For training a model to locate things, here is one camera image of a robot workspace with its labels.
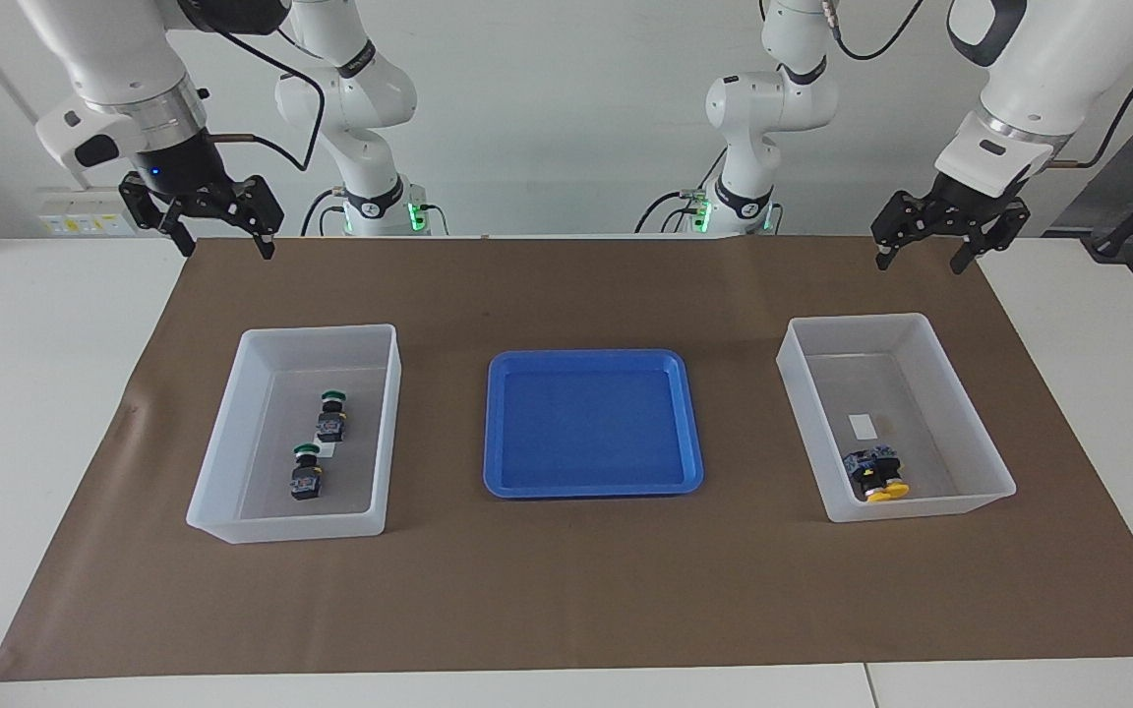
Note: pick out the yellow push button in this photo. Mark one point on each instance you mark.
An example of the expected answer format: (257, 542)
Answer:
(876, 472)

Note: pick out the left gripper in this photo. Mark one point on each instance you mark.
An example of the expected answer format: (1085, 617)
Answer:
(975, 206)

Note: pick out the translucent white plastic box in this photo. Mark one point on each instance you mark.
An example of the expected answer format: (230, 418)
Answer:
(960, 413)
(232, 462)

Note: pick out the blue plastic tray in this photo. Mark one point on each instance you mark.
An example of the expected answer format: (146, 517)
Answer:
(591, 423)

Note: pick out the green push button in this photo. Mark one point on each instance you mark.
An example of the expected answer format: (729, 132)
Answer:
(331, 418)
(306, 477)

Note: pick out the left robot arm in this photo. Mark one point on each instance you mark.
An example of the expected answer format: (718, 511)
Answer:
(1019, 88)

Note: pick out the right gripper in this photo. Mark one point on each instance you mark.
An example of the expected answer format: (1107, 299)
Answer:
(178, 162)

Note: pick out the white wall socket strip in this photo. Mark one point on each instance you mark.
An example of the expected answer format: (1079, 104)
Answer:
(85, 218)

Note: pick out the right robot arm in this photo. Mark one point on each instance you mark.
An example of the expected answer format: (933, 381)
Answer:
(114, 59)

